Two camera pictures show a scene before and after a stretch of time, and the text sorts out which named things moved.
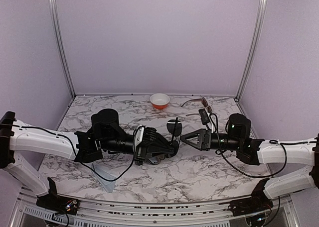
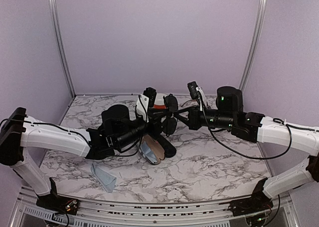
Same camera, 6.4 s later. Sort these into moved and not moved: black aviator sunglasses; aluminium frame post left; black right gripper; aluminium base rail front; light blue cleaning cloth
Moved: black right gripper; black aviator sunglasses
Not moved: aluminium frame post left; light blue cleaning cloth; aluminium base rail front
